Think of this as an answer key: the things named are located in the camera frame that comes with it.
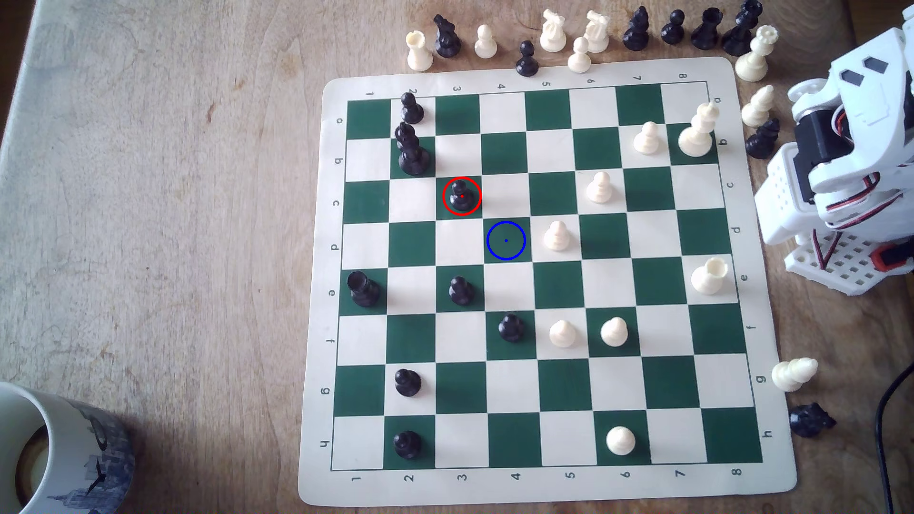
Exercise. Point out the black pawn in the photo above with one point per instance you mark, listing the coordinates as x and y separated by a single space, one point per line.
462 293
463 200
672 32
527 66
511 328
408 384
412 112
407 445

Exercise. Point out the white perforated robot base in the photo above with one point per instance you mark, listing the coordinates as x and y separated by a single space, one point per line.
850 268

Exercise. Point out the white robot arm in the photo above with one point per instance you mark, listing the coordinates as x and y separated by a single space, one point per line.
871 93

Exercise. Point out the green and white chessboard mat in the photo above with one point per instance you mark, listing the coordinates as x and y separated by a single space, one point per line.
510 285

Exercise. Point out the black rook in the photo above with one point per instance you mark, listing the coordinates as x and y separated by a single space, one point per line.
706 34
365 293

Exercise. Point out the white pawn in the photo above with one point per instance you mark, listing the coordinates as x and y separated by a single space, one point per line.
614 333
556 238
563 335
599 190
647 141
485 46
579 61
620 441

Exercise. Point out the white rook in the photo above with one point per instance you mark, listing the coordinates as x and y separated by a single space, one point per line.
708 278
419 56

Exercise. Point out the black knight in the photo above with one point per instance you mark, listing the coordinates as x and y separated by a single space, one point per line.
810 421
448 43
760 143

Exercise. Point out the white knight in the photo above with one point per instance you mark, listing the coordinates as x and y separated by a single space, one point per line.
597 39
553 39

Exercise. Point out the white bishop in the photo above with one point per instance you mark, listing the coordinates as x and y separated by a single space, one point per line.
694 141
789 375
755 113

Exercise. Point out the black bishop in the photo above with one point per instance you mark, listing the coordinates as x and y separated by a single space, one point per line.
635 37

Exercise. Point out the white queen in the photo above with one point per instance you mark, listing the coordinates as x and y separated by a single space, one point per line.
751 66

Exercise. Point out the black queen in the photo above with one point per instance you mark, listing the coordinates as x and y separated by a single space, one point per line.
738 39

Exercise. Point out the white mug with skyline print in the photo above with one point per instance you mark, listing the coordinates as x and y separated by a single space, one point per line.
86 457

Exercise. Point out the orange clamp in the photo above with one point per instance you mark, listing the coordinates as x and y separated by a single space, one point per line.
892 258

